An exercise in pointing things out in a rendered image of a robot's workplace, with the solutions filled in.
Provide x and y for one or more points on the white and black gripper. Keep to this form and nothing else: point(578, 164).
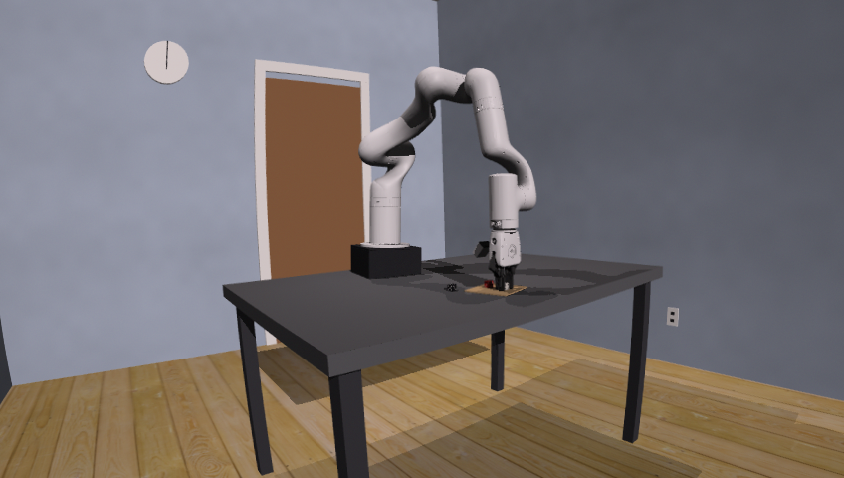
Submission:
point(506, 252)

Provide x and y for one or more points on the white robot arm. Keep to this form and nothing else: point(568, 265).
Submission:
point(389, 146)

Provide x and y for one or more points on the tan mat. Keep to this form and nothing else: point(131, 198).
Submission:
point(492, 291)

